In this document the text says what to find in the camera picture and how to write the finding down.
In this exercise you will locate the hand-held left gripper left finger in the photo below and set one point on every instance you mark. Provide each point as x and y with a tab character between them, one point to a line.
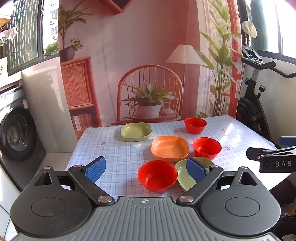
96	169

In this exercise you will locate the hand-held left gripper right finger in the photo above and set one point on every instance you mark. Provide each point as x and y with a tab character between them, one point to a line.
195	169

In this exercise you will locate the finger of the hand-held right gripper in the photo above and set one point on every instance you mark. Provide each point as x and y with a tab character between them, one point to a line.
288	141
254	153

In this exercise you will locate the green square plate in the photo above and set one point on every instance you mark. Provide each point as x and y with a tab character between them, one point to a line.
182	172
135	132

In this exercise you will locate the red bowl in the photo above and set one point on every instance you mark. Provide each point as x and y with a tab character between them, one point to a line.
195	125
207	148
157	176

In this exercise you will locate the orange square plate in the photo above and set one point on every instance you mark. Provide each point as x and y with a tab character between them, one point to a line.
170	148

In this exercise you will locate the blue checked tablecloth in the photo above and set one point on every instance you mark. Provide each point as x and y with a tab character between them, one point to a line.
120	157

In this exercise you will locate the black exercise bike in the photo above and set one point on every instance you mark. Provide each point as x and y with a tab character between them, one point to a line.
254	92

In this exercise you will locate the white board panel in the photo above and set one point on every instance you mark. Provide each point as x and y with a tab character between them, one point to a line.
46	104

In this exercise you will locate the printed backdrop cloth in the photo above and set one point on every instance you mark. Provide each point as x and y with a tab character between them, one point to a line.
138	46

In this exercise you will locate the hanging white laundry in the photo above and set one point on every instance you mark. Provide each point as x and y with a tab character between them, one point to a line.
9	34

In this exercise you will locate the window with dark frame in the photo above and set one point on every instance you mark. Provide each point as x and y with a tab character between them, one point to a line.
272	25
23	30

